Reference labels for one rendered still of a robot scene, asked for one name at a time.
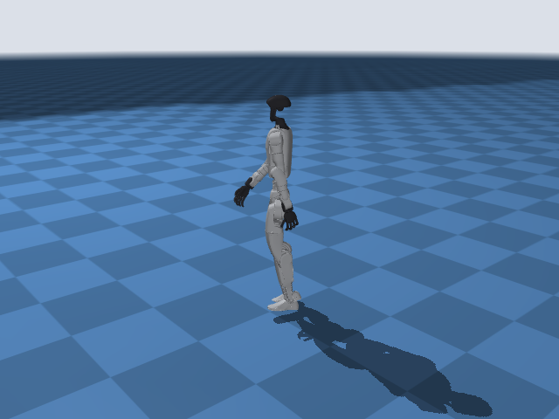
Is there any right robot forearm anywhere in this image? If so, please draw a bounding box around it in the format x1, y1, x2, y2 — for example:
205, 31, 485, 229
248, 161, 268, 187

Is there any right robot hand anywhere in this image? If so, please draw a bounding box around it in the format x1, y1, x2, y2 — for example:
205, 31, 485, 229
234, 177, 254, 207

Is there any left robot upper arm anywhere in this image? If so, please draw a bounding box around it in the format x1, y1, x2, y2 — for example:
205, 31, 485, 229
268, 132, 285, 179

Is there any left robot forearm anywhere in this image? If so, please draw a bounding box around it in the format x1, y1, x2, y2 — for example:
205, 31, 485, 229
273, 168, 292, 210

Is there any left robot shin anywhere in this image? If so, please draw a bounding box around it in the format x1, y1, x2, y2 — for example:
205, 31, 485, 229
274, 252, 293, 303

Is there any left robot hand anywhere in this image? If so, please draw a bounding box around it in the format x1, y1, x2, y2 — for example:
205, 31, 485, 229
280, 203, 299, 230

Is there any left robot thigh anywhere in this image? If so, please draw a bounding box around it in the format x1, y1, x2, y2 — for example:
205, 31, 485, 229
265, 198, 293, 263

